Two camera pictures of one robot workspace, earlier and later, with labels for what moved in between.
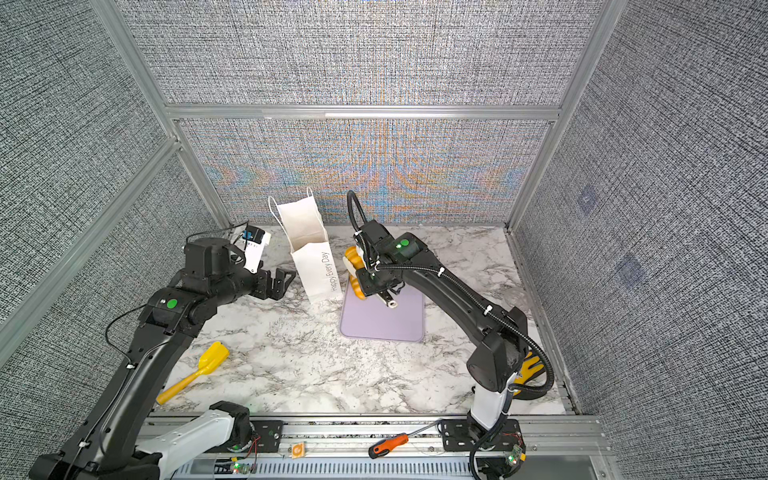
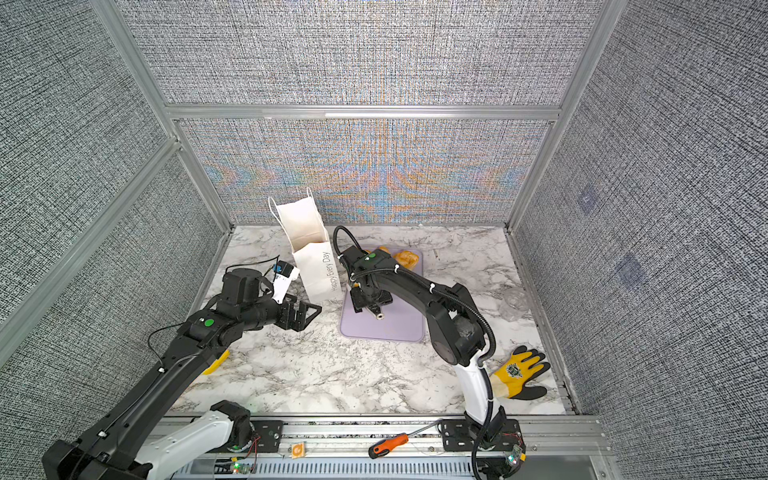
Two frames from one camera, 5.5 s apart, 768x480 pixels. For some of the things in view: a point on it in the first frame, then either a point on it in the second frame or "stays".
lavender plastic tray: [372, 318] stays
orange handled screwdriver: [389, 444] stays
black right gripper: [367, 287] → [359, 303]
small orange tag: [298, 450] stays
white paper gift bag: [312, 251] stays
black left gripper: [281, 284] → [291, 322]
